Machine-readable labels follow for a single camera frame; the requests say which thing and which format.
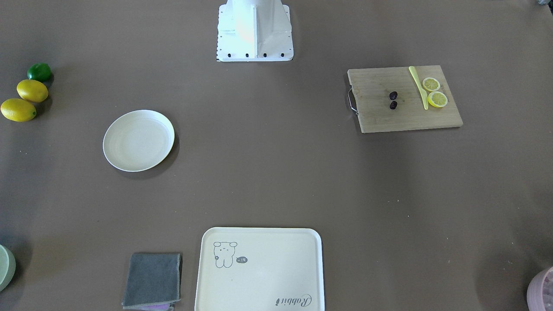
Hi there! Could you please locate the cream round plate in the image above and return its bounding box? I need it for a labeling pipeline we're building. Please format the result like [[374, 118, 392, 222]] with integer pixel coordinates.
[[102, 110, 175, 172]]

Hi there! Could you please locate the cream rabbit tray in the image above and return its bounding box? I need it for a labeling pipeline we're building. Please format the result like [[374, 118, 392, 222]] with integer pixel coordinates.
[[195, 228, 325, 311]]

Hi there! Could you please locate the wooden cutting board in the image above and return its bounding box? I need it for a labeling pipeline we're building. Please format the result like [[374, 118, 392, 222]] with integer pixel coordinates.
[[347, 65, 464, 133]]

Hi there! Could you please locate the yellow plastic knife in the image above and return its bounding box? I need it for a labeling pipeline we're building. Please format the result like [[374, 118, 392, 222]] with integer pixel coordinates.
[[408, 66, 429, 110]]

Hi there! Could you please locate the lower lemon slice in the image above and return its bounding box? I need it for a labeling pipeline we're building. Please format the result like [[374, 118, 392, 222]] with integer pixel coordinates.
[[427, 91, 448, 108]]

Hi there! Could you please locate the lemon slice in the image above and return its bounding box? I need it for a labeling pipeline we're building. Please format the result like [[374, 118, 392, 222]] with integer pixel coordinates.
[[421, 77, 441, 92], [427, 91, 448, 108]]

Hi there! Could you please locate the upper lemon slice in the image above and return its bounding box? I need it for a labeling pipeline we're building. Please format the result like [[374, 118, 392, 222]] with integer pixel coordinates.
[[421, 77, 441, 92]]

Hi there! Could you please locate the grey folded cloth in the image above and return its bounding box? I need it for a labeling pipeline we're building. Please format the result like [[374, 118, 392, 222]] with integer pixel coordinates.
[[122, 253, 181, 311]]

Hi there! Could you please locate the green lime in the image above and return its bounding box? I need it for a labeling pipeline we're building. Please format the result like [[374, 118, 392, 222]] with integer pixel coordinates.
[[26, 63, 52, 82]]

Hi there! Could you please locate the yellow lemon middle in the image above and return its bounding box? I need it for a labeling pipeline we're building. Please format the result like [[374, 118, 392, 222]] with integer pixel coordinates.
[[16, 79, 49, 103]]

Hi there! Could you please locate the yellow lemon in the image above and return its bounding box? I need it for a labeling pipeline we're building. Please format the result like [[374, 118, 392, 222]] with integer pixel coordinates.
[[16, 79, 49, 103], [1, 98, 36, 122]]

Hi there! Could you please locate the yellow lemon outer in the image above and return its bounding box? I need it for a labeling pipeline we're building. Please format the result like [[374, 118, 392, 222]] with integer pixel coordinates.
[[1, 98, 36, 122]]

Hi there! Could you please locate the mint green bowl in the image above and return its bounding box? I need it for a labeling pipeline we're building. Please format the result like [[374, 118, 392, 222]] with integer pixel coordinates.
[[0, 245, 16, 291]]

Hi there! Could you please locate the pink bowl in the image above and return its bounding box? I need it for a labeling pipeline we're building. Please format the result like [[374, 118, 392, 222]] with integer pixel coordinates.
[[527, 267, 553, 311]]

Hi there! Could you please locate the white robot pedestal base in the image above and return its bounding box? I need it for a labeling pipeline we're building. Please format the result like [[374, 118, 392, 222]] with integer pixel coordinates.
[[216, 0, 294, 62]]

